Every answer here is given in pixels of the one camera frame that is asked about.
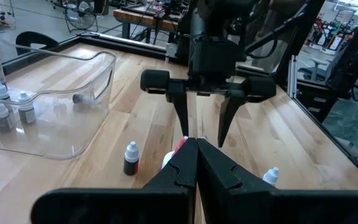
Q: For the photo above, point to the clear plastic bin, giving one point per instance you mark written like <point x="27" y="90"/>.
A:
<point x="57" y="133"/>

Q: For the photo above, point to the black floor fan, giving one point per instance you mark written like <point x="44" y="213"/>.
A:
<point x="79" y="14"/>

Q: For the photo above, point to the large red food coloring bottle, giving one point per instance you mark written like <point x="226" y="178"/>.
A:
<point x="167" y="158"/>

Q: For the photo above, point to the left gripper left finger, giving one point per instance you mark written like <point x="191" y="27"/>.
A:
<point x="154" y="205"/>

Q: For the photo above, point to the person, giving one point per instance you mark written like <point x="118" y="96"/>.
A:
<point x="275" y="21"/>

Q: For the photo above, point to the silver aluminium profile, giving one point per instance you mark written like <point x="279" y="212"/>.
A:
<point x="292" y="77"/>

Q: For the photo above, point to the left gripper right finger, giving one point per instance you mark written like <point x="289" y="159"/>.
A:
<point x="244" y="205"/>

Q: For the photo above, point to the small red food coloring bottle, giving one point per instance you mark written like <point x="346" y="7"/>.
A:
<point x="131" y="163"/>

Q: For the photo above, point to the wooden workbench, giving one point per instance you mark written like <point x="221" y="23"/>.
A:
<point x="135" y="18"/>

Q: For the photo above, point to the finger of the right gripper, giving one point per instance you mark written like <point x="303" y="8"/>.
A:
<point x="230" y="109"/>
<point x="180" y="102"/>

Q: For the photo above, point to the black table frame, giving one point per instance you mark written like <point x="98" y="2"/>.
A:
<point x="126" y="46"/>

